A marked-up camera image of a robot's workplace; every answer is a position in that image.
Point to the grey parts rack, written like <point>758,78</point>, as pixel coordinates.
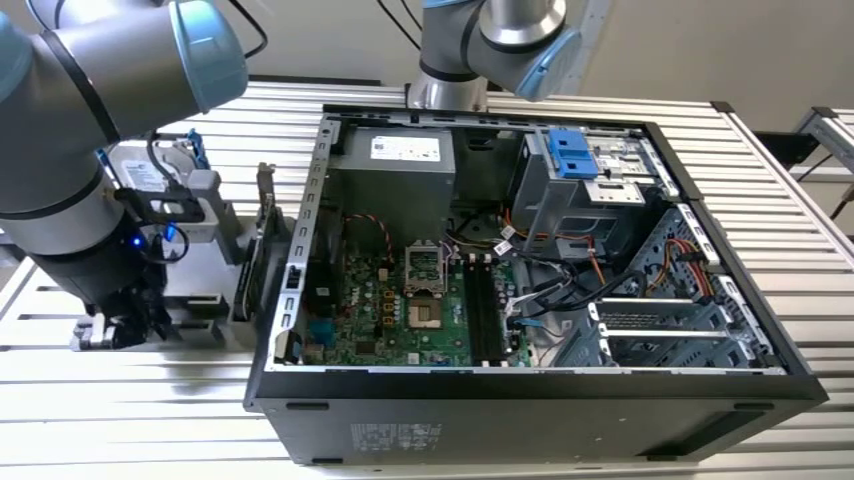
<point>243,332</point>

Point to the silver drive cage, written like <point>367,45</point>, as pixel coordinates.
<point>613,192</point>

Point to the green motherboard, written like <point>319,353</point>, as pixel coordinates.
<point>360,330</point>

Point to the thin locking lever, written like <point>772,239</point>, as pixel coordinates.
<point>444,272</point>

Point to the black RAM slot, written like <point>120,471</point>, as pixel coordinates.
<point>473,310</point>
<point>481,310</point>
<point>489,310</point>

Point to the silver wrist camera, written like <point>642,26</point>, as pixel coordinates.
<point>193,260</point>

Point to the metal slat side table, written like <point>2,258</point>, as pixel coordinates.
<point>830,125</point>

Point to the blue plastic drive latch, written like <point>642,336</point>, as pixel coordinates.
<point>569,150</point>

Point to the hard disk in blue carrier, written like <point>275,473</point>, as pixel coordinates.
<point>136,170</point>

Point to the CPU socket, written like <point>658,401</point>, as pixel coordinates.
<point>425,314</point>

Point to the black PC case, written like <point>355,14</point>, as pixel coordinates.
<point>467,430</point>

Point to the graphics card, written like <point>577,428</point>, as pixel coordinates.
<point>249,285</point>

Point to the grey power supply unit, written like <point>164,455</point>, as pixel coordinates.
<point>393,200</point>

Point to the blue expansion slot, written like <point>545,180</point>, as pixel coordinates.
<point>321,332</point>

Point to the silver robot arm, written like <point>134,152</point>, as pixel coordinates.
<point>66,125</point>

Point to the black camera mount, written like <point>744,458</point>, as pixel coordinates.
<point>142,205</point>

